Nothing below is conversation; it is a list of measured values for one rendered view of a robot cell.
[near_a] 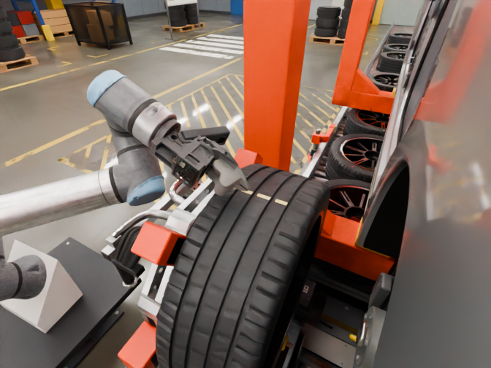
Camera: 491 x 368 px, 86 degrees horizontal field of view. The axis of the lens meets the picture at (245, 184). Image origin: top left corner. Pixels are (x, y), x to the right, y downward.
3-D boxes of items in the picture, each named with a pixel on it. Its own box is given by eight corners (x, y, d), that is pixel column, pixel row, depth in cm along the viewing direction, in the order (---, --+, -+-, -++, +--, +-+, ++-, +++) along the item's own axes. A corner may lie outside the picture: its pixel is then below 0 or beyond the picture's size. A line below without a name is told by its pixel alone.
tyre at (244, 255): (306, 285, 119) (235, 472, 68) (259, 264, 128) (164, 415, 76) (345, 150, 85) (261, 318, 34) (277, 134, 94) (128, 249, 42)
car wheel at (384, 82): (426, 104, 336) (434, 85, 321) (380, 109, 325) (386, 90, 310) (392, 87, 386) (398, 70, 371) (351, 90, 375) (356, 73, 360)
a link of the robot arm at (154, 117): (158, 124, 62) (165, 93, 54) (175, 136, 62) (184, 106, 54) (131, 144, 56) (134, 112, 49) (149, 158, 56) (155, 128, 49)
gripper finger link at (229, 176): (238, 204, 54) (202, 177, 54) (250, 185, 57) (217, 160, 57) (244, 197, 51) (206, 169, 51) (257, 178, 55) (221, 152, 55)
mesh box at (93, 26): (108, 50, 693) (95, 6, 632) (77, 45, 740) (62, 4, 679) (134, 44, 753) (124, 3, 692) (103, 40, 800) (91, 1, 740)
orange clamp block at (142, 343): (172, 345, 69) (147, 382, 63) (150, 330, 72) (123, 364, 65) (167, 334, 64) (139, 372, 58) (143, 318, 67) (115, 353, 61)
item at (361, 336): (360, 351, 68) (367, 345, 63) (354, 347, 68) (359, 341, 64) (365, 326, 72) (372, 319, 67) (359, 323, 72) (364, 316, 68)
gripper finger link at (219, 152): (229, 177, 56) (196, 153, 56) (233, 173, 58) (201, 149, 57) (237, 166, 53) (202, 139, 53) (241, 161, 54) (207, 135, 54)
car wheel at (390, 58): (400, 64, 486) (405, 50, 471) (427, 74, 436) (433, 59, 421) (368, 66, 474) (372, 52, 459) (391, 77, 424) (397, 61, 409)
